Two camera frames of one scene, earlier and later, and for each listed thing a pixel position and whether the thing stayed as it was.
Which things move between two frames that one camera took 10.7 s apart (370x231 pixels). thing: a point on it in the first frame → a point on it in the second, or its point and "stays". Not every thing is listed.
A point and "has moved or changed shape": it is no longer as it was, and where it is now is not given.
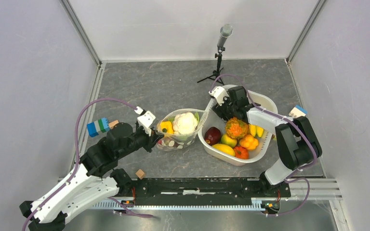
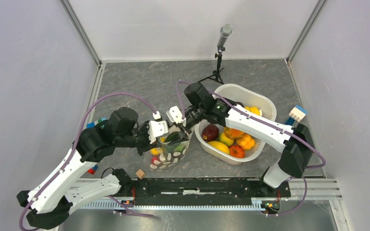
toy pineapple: (236, 128) stays
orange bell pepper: (249, 142) stays
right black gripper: (220, 109) → (188, 129)
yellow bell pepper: (166, 126) has moved or changed shape
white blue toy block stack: (297, 111) stays
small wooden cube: (140, 173) stays
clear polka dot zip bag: (180, 128) has moved or changed shape
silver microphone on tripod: (226, 30) stays
